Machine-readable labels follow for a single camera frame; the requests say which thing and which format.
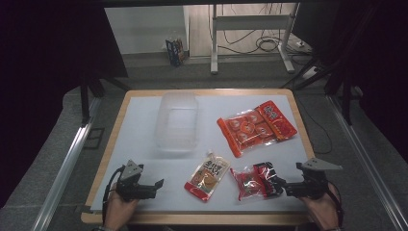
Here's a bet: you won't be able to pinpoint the person's left hand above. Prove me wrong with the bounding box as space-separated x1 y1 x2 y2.
103 192 140 231

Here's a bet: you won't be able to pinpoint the clear plastic container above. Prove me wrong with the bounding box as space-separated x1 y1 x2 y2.
155 91 199 152

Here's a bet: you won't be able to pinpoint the person's right hand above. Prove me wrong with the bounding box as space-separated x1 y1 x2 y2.
299 184 341 231

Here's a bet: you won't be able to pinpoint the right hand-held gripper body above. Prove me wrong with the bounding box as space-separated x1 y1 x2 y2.
296 157 343 200

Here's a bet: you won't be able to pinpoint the large red snack bag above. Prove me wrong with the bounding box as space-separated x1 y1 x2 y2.
217 100 298 159

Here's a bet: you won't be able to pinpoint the tangle of black floor cables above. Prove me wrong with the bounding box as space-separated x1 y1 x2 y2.
219 3 292 56

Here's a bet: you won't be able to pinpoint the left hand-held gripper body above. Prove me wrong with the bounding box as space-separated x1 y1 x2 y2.
115 159 147 202

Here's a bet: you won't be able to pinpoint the black tripod stand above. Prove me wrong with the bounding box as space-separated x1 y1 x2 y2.
79 72 131 127
280 56 365 126

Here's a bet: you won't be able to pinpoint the white power strip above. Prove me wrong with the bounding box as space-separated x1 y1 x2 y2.
301 65 319 80

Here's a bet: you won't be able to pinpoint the white metal desk frame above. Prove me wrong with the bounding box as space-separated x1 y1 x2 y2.
210 3 301 75

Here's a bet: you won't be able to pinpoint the white table mat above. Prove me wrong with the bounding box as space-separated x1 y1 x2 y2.
89 94 311 214

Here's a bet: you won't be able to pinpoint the spouted pouch with red base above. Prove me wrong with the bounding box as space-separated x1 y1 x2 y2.
183 150 231 203

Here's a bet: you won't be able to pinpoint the blue carton box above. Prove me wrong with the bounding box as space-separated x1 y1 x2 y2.
165 32 188 67

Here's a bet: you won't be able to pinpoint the small red black snack packet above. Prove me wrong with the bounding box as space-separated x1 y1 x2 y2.
229 161 287 202

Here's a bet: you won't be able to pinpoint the right hand-held gripper black cable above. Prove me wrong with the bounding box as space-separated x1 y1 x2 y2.
326 181 344 229

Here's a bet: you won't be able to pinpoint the thin black floor cable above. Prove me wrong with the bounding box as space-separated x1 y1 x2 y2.
297 97 334 155

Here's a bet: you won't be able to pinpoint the aluminium rail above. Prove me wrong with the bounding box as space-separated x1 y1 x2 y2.
326 95 408 231
31 96 103 231

